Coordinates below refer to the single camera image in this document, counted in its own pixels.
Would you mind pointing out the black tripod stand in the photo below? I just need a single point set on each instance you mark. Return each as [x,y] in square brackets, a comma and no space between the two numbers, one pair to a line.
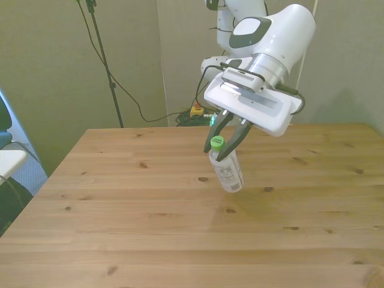
[103,57]

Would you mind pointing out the yellow emergency stop button box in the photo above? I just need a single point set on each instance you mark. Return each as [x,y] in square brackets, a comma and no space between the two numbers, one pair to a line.
[195,112]

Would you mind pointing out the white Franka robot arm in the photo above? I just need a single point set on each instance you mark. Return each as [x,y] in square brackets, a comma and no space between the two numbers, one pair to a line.
[288,33]

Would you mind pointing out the clear green-capped water bottle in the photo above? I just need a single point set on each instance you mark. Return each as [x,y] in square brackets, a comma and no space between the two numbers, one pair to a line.
[229,177]

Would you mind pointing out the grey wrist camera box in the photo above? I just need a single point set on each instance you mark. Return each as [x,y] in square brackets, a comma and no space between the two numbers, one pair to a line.
[243,78]

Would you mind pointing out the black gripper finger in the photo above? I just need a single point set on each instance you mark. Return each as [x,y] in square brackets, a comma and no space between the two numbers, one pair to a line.
[238,138]
[216,126]

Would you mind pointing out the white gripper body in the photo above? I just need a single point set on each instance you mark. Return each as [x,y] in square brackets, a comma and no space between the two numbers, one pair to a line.
[258,114]

